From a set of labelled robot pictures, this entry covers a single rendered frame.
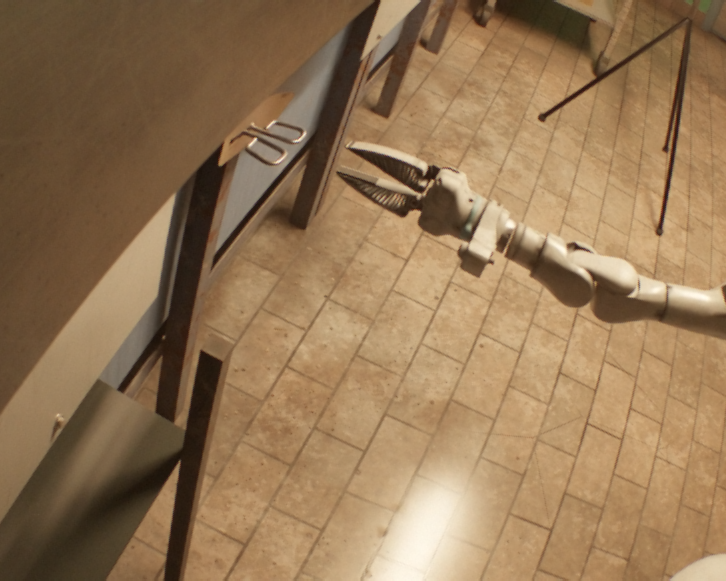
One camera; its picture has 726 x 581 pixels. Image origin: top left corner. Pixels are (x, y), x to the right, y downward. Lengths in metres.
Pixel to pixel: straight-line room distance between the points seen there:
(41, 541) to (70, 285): 0.90
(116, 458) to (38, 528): 0.17
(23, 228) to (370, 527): 1.85
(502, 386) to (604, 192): 1.06
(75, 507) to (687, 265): 2.45
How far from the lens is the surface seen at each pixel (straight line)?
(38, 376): 0.79
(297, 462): 2.09
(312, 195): 2.49
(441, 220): 1.37
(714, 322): 1.43
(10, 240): 0.21
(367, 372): 2.29
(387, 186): 1.39
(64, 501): 1.16
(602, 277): 1.36
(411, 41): 2.90
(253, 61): 0.32
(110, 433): 1.23
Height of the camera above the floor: 1.69
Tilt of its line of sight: 45 degrees down
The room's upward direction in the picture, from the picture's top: 21 degrees clockwise
